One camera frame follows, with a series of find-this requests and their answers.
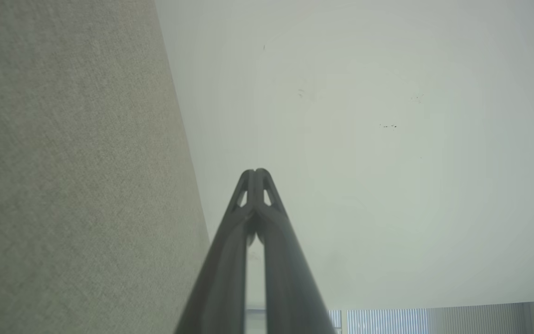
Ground white vertical slat blinds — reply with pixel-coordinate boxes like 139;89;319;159
247;301;534;334

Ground grey fabric sofa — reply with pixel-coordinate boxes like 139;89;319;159
0;0;212;334

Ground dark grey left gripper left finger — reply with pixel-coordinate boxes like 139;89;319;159
174;169;255;334

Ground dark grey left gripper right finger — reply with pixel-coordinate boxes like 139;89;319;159
255;168;338;334

